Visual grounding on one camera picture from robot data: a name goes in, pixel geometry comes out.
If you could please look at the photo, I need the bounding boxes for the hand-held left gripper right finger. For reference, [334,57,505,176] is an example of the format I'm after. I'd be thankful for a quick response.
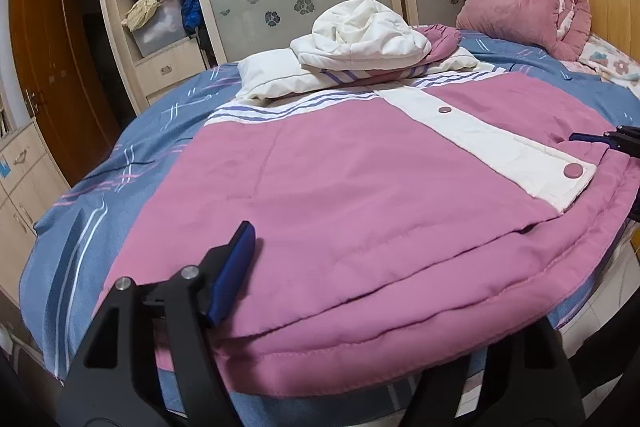
[407,314,586,427]

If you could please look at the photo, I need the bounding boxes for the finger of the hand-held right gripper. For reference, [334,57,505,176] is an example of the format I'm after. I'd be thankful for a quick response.
[569,125,640,158]

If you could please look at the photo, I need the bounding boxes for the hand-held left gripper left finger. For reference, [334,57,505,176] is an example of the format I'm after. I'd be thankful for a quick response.
[55,221,256,427]

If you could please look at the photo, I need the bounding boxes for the pink and white hooded jacket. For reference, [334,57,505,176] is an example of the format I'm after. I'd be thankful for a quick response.
[102,0,640,398]

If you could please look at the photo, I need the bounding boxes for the floral bed sheet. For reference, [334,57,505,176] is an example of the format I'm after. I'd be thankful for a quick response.
[580,32,640,88]

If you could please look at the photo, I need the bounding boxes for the wooden headboard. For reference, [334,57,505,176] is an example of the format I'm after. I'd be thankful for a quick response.
[562,0,640,58]

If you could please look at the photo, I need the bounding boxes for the blue striped bed sheet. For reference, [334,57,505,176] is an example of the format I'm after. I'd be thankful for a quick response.
[20,29,640,427]

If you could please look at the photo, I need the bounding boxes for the beige wardrobe drawer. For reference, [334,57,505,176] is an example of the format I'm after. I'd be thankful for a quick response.
[135,42,211,95]

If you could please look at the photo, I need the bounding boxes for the beige wooden cabinet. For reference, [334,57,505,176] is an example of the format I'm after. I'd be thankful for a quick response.
[0,117,71,308]

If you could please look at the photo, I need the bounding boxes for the clear plastic storage bin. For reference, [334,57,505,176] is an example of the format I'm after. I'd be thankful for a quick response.
[131,0,188,58]

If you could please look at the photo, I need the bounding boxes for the brown wooden door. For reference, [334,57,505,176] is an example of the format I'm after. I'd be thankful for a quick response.
[9,0,121,185]

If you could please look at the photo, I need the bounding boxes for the blue garment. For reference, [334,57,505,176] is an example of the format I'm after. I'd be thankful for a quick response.
[181,0,203,32]

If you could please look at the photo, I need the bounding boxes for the pale yellow cloth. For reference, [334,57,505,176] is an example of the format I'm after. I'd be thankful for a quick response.
[122,0,161,32]

